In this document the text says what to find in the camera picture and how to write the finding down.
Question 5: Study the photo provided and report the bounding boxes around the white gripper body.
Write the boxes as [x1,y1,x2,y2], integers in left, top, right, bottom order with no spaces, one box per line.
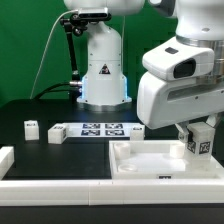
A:
[137,37,224,129]

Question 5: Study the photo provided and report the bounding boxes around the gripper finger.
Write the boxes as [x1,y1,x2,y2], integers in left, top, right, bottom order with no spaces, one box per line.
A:
[176,122,189,143]
[206,113,221,128]

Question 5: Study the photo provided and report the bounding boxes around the white square tabletop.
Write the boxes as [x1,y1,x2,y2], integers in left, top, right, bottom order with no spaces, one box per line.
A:
[109,140,224,179]

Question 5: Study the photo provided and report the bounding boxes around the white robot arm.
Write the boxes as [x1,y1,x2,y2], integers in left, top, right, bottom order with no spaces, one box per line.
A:
[64,0,224,142]

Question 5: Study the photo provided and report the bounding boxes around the AprilTag marker sheet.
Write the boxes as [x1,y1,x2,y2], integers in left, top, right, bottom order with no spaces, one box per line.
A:
[67,122,140,137]

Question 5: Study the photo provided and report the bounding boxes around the white U-shaped obstacle fence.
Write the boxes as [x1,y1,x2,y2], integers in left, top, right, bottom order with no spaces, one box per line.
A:
[0,146,224,206]

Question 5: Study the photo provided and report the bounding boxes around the black cables at base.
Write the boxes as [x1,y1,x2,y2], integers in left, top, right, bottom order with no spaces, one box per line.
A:
[33,79,83,100]

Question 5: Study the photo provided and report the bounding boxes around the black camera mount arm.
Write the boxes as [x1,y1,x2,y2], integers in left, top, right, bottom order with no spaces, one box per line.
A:
[60,14,88,80]

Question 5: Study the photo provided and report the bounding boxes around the grey camera on mount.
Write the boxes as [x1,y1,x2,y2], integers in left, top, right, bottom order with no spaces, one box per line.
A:
[78,8,109,20]

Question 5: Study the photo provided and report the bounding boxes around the white cable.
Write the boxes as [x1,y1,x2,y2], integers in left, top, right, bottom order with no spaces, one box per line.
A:
[29,9,80,100]

